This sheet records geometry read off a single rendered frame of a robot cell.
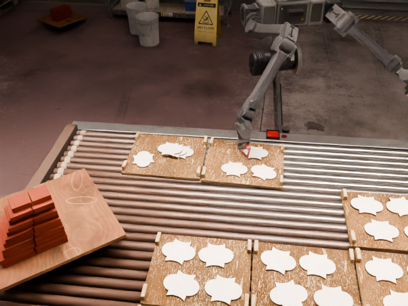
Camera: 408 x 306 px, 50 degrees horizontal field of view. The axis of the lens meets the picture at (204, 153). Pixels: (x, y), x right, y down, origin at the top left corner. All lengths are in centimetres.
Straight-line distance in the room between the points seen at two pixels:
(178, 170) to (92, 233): 62
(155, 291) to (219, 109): 298
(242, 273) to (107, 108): 315
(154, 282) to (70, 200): 55
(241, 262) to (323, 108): 301
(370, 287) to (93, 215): 116
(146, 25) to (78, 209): 407
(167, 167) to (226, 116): 217
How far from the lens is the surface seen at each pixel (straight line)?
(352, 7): 695
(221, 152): 239
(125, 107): 463
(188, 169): 228
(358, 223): 211
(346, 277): 189
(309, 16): 281
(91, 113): 462
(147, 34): 586
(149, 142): 249
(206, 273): 182
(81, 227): 192
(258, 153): 238
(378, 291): 189
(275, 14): 274
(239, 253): 189
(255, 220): 204
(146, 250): 196
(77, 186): 212
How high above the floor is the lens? 239
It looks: 38 degrees down
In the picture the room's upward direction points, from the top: 1 degrees counter-clockwise
